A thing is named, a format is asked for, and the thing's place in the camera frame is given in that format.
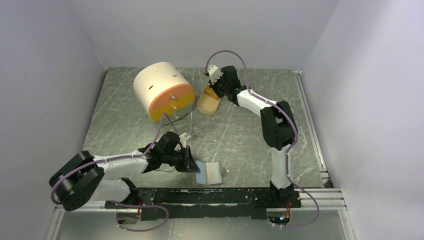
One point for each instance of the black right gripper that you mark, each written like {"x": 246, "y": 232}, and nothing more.
{"x": 213, "y": 87}

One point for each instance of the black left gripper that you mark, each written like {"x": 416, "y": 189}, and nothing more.
{"x": 188, "y": 163}

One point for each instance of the gold oval tray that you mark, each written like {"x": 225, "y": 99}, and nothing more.
{"x": 208, "y": 101}

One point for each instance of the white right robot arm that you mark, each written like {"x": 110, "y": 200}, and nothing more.
{"x": 278, "y": 126}

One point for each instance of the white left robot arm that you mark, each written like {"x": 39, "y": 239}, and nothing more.
{"x": 90, "y": 178}

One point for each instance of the cream cylindrical drawer box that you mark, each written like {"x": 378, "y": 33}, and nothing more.
{"x": 161, "y": 88}

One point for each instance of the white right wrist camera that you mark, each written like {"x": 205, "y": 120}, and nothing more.
{"x": 213, "y": 73}

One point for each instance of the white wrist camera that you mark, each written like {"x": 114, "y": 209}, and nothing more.
{"x": 185, "y": 136}
{"x": 213, "y": 73}

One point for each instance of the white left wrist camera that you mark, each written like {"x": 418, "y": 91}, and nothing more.
{"x": 185, "y": 136}

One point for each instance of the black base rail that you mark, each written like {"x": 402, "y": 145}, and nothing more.
{"x": 190, "y": 203}

